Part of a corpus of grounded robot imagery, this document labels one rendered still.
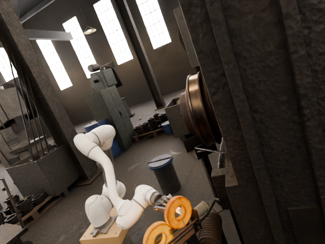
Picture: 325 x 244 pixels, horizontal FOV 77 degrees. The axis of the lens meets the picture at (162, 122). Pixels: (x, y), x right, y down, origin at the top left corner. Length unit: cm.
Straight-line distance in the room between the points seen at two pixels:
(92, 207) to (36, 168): 233
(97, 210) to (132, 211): 57
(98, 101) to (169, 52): 749
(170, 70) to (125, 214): 1075
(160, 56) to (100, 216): 1058
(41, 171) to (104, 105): 181
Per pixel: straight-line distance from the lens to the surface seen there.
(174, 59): 1161
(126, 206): 132
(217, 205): 227
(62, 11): 1485
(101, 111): 484
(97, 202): 183
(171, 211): 108
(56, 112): 401
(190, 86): 117
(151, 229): 105
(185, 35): 389
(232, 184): 99
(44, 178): 405
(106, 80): 897
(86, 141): 151
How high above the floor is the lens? 144
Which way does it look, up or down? 14 degrees down
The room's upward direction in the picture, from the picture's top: 21 degrees counter-clockwise
